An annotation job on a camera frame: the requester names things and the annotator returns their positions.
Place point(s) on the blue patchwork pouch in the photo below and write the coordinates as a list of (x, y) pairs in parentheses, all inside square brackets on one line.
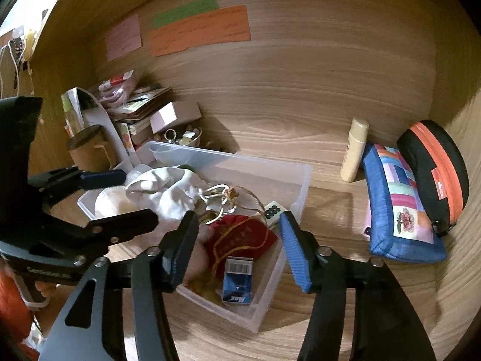
[(398, 203)]

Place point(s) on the black case with orange zipper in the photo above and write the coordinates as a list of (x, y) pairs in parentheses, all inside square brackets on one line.
[(424, 158)]

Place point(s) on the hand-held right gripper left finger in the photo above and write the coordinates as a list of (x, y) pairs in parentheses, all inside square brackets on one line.
[(180, 250)]

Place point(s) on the white mahjong tile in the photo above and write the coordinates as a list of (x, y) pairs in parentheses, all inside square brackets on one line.
[(275, 210)]

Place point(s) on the wooden desktop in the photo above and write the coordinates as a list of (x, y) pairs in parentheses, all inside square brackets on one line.
[(240, 346)]

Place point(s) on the pink and red packet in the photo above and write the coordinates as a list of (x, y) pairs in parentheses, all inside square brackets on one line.
[(112, 84)]

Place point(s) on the blue staple box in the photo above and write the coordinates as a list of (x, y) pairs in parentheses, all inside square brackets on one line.
[(236, 282)]

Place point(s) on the bowl of small trinkets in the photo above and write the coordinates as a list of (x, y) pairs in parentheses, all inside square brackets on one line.
[(186, 137)]

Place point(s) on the white cloth bag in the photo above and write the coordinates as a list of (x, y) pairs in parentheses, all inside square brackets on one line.
[(169, 191)]

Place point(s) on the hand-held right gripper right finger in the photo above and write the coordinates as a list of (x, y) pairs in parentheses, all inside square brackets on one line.
[(297, 254)]

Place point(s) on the brown jar with dark lid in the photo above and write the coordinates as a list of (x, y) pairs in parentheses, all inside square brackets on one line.
[(88, 150)]

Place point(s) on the red embroidered pouch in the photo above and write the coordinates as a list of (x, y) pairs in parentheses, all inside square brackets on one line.
[(240, 238)]

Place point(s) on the stack of books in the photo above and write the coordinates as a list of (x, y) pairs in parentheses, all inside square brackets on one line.
[(141, 112)]

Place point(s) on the cream plastic bottle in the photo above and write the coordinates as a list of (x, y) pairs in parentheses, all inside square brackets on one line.
[(354, 150)]

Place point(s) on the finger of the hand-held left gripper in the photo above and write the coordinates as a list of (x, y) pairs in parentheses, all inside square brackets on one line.
[(101, 179), (127, 223)]

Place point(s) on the clear plastic container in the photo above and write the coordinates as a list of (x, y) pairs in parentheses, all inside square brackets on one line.
[(263, 180)]

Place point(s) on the orange sticky note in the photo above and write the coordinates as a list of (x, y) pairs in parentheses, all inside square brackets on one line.
[(203, 32)]

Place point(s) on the green sticky note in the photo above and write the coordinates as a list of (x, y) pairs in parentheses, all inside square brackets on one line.
[(186, 12)]

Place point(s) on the pink sticky note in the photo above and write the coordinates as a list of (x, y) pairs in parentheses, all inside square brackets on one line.
[(123, 37)]

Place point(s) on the person's left hand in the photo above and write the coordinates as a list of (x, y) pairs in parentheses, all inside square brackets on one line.
[(46, 290)]

